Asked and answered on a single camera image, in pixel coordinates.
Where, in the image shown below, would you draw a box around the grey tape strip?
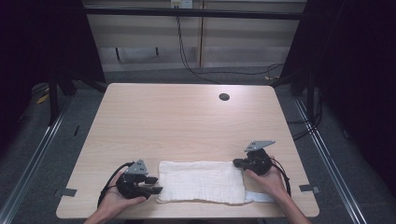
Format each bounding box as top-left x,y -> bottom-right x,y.
298,184 -> 321,194
53,188 -> 78,198

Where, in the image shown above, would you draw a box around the white wall outlet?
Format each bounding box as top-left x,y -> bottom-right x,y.
170,0 -> 194,9

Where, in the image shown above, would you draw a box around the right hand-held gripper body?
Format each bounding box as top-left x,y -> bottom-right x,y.
244,140 -> 276,176

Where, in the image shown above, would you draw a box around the black metal stand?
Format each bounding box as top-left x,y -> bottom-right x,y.
47,73 -> 61,127

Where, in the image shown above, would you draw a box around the yellow floor tape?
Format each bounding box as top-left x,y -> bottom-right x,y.
35,92 -> 50,105

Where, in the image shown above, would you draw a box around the black wall cable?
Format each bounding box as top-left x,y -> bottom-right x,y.
175,7 -> 285,86

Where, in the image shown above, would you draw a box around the metal floor rail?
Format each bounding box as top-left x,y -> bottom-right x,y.
293,97 -> 369,224
0,96 -> 75,224

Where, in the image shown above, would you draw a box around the black horizontal bar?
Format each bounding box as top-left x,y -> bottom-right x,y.
83,7 -> 304,21

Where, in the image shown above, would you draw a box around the black curtain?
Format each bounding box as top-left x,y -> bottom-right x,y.
0,0 -> 107,153
270,0 -> 396,190

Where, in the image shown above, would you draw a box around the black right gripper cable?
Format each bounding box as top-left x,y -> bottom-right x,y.
270,157 -> 292,198

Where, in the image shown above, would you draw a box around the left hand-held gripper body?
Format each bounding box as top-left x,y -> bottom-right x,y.
116,159 -> 152,201

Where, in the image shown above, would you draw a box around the black floor cables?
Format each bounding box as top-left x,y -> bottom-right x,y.
287,87 -> 324,142

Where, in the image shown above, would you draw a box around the cream cloth towel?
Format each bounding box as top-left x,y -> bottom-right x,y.
156,160 -> 276,206

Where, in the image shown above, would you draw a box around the person's left hand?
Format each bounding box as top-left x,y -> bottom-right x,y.
98,172 -> 148,220

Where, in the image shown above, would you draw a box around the person's right hand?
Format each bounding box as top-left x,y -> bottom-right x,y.
244,156 -> 290,203

